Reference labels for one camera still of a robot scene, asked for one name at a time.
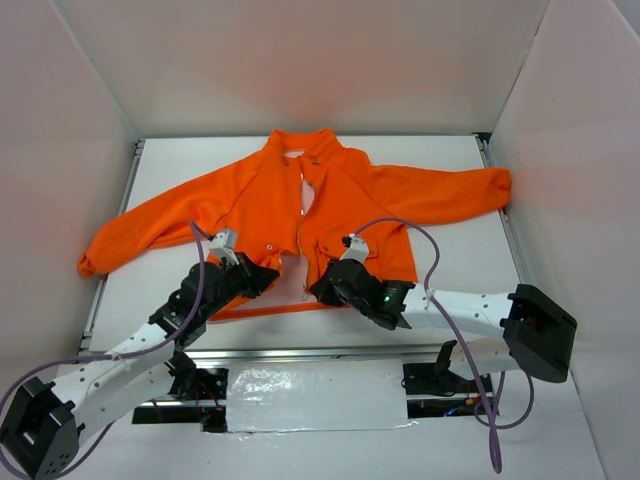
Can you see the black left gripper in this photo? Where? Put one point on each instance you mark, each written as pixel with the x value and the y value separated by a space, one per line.
pixel 248 276

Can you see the aluminium table rail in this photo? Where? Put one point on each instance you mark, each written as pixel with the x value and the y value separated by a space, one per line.
pixel 312 354

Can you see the white cover board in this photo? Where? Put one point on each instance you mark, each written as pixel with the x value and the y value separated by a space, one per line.
pixel 336 395

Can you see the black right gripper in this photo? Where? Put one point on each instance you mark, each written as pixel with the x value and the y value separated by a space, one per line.
pixel 338 279

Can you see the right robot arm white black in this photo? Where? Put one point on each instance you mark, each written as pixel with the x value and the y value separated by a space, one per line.
pixel 524 330

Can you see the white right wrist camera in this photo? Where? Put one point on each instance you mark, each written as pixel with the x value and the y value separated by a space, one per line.
pixel 356 248

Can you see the orange zip jacket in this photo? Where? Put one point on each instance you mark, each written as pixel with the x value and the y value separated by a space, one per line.
pixel 299 195

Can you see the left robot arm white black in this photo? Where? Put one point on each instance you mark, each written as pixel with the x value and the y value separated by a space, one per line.
pixel 47 422

